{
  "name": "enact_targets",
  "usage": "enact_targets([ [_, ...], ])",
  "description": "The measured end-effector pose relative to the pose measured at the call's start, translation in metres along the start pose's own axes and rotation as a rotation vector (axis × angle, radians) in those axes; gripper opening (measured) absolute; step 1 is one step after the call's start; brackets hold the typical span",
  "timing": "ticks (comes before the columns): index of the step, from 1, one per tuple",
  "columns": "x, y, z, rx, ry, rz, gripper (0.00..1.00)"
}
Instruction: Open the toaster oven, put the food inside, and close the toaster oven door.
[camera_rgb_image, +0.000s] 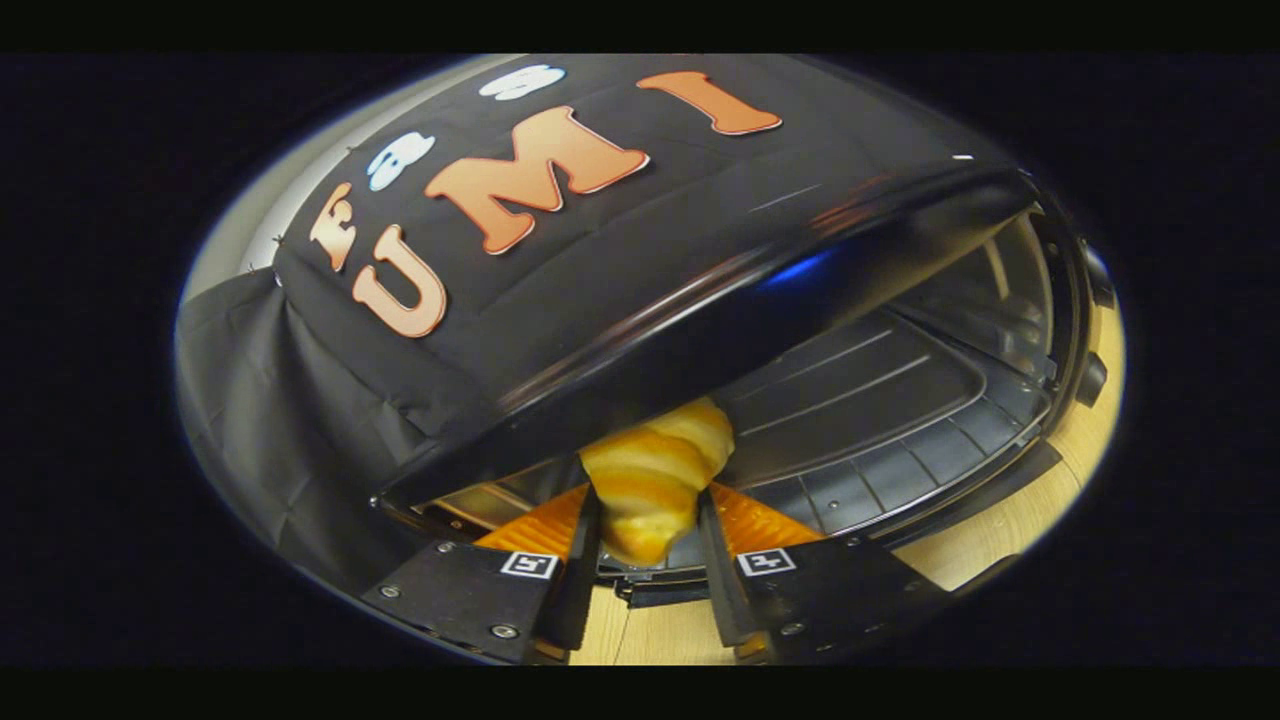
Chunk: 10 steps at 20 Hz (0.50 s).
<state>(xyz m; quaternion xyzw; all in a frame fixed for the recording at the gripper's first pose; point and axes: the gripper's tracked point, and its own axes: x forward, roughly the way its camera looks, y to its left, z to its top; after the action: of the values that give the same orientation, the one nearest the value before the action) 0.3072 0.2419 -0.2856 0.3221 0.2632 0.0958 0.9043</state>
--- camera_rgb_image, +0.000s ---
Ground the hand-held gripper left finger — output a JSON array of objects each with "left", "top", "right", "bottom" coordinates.
[{"left": 362, "top": 484, "right": 604, "bottom": 666}]

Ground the golden croissant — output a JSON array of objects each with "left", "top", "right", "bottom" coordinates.
[{"left": 578, "top": 397, "right": 736, "bottom": 567}]

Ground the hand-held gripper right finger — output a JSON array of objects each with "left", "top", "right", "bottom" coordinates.
[{"left": 697, "top": 482, "right": 951, "bottom": 664}]

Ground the black toaster oven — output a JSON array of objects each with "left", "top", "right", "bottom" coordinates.
[{"left": 372, "top": 160, "right": 1117, "bottom": 611}]

